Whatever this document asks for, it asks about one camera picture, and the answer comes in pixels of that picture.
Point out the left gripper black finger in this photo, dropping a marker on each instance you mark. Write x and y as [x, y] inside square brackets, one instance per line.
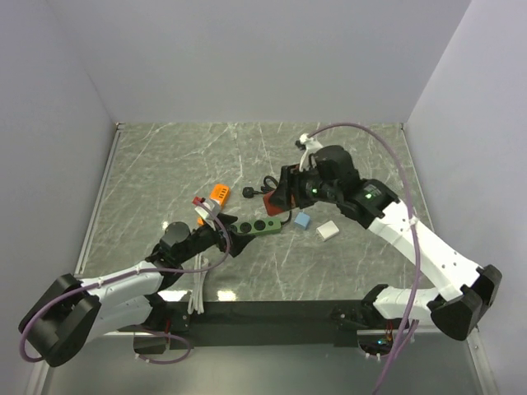
[238, 243]
[225, 221]

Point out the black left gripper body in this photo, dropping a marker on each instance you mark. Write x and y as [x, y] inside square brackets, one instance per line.
[203, 238]

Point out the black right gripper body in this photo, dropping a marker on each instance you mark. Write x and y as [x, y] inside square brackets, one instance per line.
[305, 184]

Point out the red cube socket adapter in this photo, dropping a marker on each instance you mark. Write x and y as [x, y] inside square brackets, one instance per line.
[290, 202]

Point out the green power strip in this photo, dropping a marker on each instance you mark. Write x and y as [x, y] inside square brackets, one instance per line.
[257, 227]

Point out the orange power strip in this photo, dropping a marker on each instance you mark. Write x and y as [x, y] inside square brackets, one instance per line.
[220, 193]

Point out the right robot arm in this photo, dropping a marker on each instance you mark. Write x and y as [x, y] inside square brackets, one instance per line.
[462, 290]

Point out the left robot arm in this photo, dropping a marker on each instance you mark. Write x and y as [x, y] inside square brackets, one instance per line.
[74, 311]

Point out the light blue charger plug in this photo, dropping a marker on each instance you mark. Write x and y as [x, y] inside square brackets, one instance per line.
[302, 220]

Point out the white charger plug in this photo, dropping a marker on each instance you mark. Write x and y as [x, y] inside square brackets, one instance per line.
[328, 230]

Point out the black base beam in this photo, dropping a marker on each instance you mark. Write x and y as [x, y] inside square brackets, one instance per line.
[272, 323]

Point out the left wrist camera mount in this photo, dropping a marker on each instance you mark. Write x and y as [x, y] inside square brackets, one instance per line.
[207, 210]

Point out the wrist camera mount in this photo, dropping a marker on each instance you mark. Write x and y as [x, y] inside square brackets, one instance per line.
[207, 210]
[309, 146]

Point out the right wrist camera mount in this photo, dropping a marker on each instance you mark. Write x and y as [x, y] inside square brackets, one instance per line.
[309, 146]

